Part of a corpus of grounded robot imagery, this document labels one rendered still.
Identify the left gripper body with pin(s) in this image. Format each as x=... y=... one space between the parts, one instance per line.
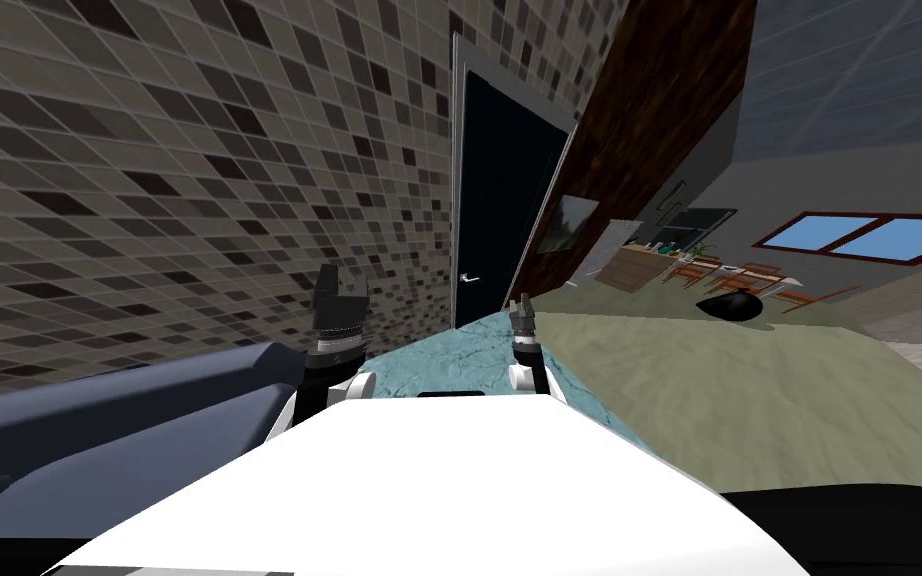
x=340 y=314

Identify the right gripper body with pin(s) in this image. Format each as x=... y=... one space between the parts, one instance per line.
x=523 y=325

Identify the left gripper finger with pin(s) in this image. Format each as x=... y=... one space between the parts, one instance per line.
x=326 y=282
x=358 y=290

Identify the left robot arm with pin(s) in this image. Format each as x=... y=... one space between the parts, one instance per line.
x=323 y=376

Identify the teal rug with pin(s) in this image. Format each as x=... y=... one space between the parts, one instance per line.
x=461 y=360

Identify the black door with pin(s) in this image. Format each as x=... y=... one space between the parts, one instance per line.
x=501 y=200

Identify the wooden sideboard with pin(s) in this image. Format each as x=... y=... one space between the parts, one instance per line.
x=633 y=268

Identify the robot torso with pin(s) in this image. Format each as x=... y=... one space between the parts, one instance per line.
x=445 y=488

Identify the black round beanbag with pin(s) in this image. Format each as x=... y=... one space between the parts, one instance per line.
x=730 y=306

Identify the wooden dining table with chairs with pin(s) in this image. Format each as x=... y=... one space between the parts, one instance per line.
x=749 y=278

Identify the blue-grey sofa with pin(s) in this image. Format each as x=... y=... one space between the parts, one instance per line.
x=109 y=432

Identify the framed wall picture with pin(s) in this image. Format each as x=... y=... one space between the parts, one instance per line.
x=566 y=224

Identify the dark framed wall panel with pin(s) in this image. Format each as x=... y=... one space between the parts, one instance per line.
x=697 y=226

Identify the blue window with brown frame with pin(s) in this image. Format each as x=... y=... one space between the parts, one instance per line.
x=877 y=237

